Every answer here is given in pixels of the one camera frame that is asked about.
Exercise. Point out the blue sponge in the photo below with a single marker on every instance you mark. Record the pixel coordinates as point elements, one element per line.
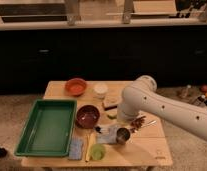
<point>75,152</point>

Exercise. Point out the grey cloth piece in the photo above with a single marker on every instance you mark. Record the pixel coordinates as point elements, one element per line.
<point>108,138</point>

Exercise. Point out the wooden table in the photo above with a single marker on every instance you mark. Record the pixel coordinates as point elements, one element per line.
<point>147,148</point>

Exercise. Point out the purple bowl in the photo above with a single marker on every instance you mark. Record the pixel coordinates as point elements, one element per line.
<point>87,116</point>

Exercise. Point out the green plastic tray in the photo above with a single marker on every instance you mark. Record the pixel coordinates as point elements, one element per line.
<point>48,129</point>

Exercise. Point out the orange bowl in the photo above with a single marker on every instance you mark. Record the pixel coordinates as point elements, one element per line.
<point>75,86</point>

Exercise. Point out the yellow banana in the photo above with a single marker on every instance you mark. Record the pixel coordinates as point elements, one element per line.
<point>91,141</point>

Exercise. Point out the white cup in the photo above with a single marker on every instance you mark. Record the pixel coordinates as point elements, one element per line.
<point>100,90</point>

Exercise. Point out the light green cup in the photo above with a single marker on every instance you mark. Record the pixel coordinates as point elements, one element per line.
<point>97,152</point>

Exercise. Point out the brown grape cluster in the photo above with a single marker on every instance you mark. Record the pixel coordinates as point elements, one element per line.
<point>137,123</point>

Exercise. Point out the metal measuring cup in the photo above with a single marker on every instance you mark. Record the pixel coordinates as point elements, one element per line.
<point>122,135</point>

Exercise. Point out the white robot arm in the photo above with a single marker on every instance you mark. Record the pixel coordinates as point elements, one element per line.
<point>140,95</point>

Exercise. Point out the black cabinet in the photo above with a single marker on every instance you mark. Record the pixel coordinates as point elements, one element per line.
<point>173,56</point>

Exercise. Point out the brown and black block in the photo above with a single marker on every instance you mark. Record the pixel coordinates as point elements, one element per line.
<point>110,103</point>

